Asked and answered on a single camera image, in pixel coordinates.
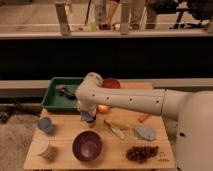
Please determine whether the blue sponge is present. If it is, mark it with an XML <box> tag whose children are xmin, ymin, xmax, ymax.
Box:
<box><xmin>80</xmin><ymin>111</ymin><xmax>96</xmax><ymax>122</ymax></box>

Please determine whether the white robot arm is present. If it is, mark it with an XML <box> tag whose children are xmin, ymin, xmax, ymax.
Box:
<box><xmin>75</xmin><ymin>72</ymin><xmax>213</xmax><ymax>171</ymax></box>

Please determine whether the small metal cup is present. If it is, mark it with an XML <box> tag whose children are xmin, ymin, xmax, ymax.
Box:
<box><xmin>86</xmin><ymin>117</ymin><xmax>96</xmax><ymax>128</ymax></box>

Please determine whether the blue ceramic cup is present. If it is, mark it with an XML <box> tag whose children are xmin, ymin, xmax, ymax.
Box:
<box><xmin>37</xmin><ymin>117</ymin><xmax>53</xmax><ymax>134</ymax></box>

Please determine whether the red-orange bowl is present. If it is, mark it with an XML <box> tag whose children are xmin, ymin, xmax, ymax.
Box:
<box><xmin>102</xmin><ymin>78</ymin><xmax>120</xmax><ymax>89</ymax></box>

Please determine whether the yellow-red apple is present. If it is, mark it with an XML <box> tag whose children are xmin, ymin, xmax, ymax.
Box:
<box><xmin>98</xmin><ymin>105</ymin><xmax>110</xmax><ymax>114</ymax></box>

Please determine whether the dark tool in tray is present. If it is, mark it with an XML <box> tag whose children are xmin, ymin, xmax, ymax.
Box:
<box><xmin>56</xmin><ymin>84</ymin><xmax>76</xmax><ymax>100</ymax></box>

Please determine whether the orange carrot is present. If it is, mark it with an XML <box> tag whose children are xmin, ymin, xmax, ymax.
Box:
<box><xmin>138</xmin><ymin>114</ymin><xmax>150</xmax><ymax>123</ymax></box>

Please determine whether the green plastic tray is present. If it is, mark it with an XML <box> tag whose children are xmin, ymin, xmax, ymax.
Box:
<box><xmin>41</xmin><ymin>77</ymin><xmax>82</xmax><ymax>113</ymax></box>

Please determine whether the crumpled blue cloth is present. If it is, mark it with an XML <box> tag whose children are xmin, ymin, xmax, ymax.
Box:
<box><xmin>134</xmin><ymin>127</ymin><xmax>156</xmax><ymax>141</ymax></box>

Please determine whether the purple bowl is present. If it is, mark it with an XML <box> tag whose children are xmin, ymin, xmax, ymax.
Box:
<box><xmin>72</xmin><ymin>131</ymin><xmax>103</xmax><ymax>162</ymax></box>

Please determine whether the bunch of dark grapes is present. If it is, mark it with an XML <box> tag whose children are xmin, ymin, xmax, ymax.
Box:
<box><xmin>126</xmin><ymin>146</ymin><xmax>159</xmax><ymax>163</ymax></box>

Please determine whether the white-handled knife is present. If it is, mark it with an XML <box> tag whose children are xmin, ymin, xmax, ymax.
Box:
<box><xmin>104</xmin><ymin>119</ymin><xmax>129</xmax><ymax>140</ymax></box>

